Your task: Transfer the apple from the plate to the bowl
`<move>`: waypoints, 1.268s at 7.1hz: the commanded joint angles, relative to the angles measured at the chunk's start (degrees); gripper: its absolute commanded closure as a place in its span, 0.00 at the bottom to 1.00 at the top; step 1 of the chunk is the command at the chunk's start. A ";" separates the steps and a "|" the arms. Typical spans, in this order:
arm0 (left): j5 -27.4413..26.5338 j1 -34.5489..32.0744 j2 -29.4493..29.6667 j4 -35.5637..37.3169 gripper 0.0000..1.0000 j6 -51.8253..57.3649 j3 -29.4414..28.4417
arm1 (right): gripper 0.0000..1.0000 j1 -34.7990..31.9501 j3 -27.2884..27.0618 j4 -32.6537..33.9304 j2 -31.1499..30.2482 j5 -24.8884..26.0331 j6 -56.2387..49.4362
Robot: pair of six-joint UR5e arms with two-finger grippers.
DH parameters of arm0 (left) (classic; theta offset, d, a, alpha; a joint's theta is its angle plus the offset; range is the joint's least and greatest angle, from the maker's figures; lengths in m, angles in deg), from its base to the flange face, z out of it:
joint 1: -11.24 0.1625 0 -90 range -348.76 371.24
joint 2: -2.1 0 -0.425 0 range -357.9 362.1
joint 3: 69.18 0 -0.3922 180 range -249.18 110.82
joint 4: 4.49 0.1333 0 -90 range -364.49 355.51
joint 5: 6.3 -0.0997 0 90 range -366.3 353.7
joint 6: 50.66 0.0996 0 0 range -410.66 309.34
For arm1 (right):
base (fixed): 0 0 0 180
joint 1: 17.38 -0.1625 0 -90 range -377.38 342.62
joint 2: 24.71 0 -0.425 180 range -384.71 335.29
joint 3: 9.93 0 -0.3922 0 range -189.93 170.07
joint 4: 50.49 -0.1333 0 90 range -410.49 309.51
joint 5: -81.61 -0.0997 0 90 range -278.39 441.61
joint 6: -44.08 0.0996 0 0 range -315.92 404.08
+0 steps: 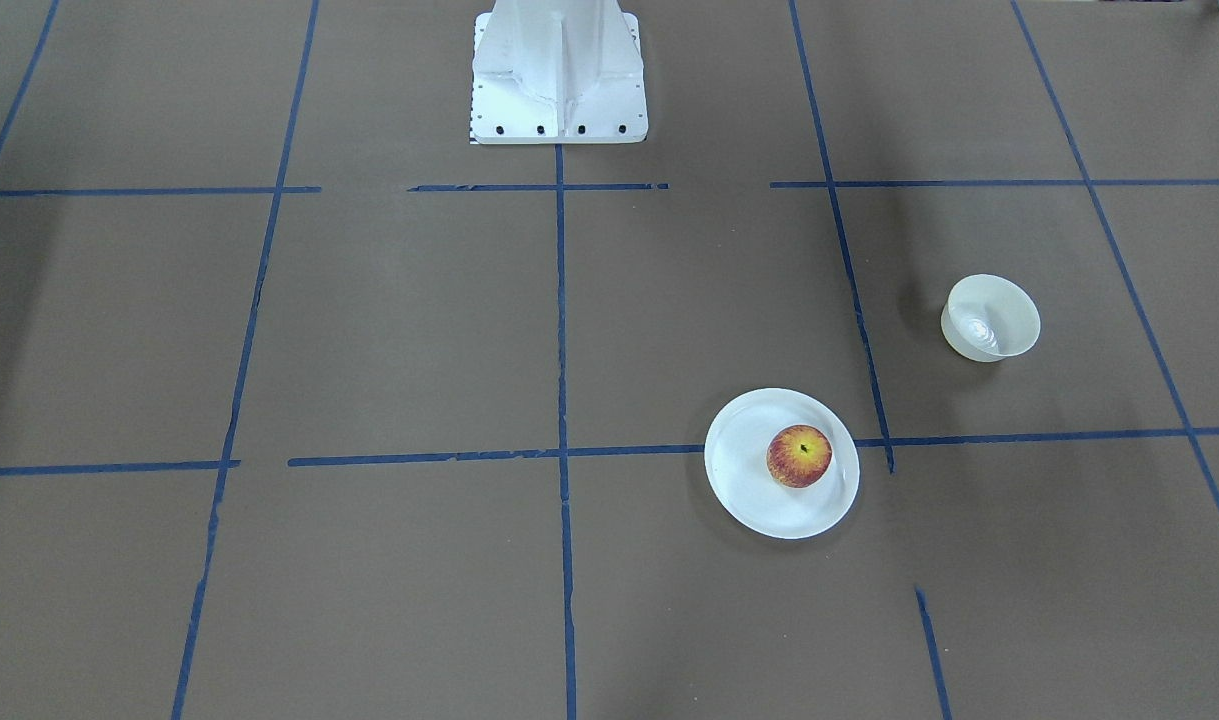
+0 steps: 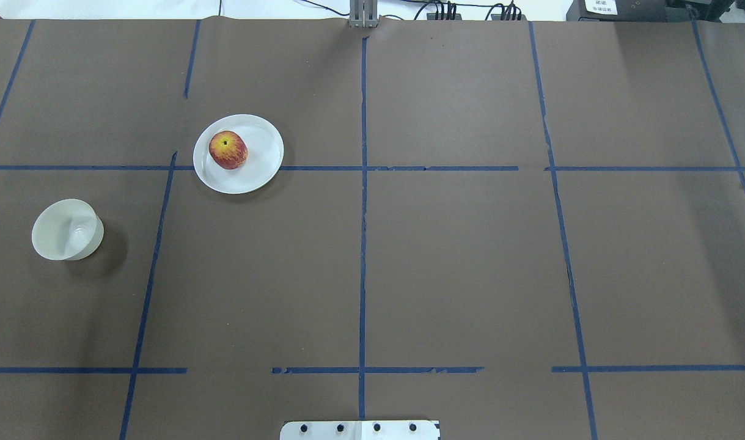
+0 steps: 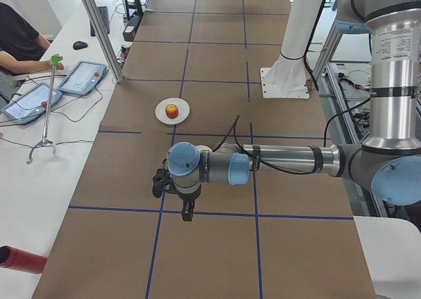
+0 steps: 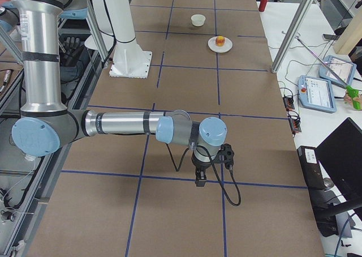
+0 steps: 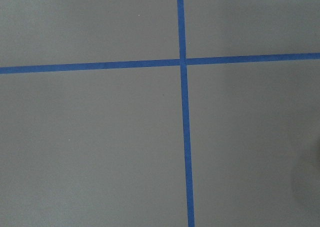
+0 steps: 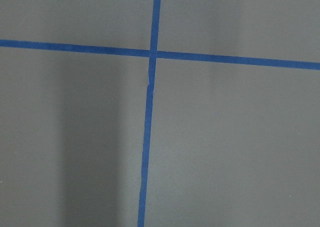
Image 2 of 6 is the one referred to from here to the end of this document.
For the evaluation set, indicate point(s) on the red yellow apple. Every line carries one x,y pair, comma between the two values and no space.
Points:
228,150

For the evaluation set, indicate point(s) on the white bowl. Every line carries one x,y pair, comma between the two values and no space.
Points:
68,230

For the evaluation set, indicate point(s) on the white round plate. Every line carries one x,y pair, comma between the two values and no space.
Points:
265,148

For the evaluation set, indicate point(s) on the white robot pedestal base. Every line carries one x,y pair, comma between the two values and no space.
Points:
361,429

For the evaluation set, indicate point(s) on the aluminium frame post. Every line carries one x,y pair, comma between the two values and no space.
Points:
363,14

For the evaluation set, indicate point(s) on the brown paper table cover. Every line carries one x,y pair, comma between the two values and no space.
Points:
517,230

